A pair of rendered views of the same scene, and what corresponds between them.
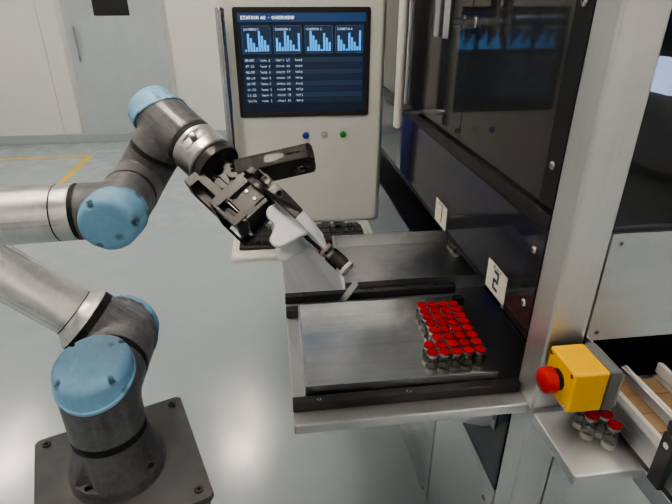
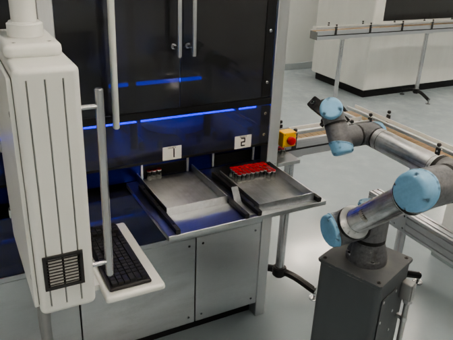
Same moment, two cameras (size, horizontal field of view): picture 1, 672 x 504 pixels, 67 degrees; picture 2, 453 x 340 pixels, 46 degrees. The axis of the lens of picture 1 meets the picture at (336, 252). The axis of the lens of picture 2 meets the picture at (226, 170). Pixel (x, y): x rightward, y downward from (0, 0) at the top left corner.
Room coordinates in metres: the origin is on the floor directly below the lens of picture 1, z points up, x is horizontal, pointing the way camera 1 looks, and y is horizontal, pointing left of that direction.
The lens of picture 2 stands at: (1.73, 1.74, 1.88)
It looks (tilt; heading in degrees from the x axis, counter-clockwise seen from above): 24 degrees down; 248
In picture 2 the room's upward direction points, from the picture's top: 3 degrees clockwise
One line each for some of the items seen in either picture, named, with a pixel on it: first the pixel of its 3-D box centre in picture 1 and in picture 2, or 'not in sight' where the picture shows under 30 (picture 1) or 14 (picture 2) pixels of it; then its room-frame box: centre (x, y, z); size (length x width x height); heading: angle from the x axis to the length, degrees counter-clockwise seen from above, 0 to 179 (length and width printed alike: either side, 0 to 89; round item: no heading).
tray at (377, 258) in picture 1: (402, 259); (180, 187); (1.17, -0.17, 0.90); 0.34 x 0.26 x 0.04; 97
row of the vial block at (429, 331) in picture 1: (431, 335); (255, 175); (0.83, -0.19, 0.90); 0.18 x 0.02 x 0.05; 7
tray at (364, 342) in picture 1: (387, 341); (265, 185); (0.82, -0.10, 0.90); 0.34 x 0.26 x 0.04; 97
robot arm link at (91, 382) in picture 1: (100, 387); (371, 218); (0.62, 0.37, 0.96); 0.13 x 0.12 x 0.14; 7
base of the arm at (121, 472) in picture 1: (113, 445); (367, 246); (0.61, 0.37, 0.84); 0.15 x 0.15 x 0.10
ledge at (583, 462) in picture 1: (592, 442); (281, 158); (0.59, -0.41, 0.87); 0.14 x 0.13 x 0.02; 97
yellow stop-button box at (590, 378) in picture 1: (579, 377); (285, 137); (0.60, -0.37, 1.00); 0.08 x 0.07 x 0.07; 97
